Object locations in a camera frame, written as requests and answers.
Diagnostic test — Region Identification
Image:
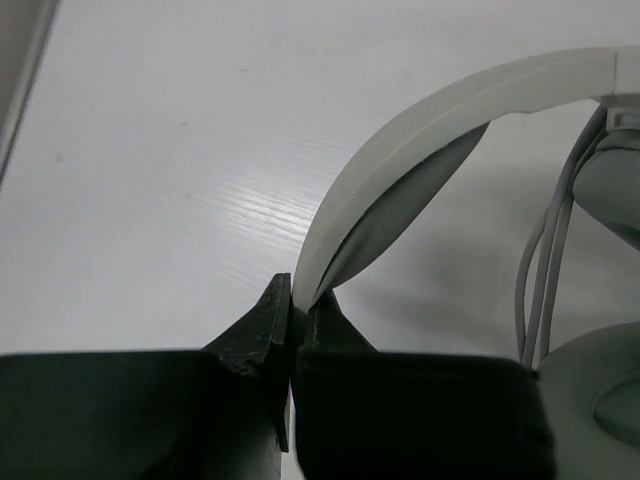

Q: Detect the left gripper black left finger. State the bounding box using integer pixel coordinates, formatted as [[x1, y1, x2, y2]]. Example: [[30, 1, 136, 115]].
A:
[[1, 273, 290, 479]]

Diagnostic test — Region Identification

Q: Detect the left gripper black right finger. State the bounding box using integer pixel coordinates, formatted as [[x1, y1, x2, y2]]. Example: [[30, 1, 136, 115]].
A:
[[292, 293, 558, 479]]

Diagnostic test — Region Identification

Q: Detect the grey white over-ear headphones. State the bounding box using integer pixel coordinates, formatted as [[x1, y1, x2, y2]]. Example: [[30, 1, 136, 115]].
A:
[[293, 45, 639, 456]]

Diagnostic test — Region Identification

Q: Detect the grey headphone cable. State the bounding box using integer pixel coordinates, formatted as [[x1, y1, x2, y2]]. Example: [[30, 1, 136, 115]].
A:
[[514, 102, 609, 369]]

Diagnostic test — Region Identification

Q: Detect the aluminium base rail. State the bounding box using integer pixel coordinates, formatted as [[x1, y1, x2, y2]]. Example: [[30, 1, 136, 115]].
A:
[[1, 0, 61, 180]]

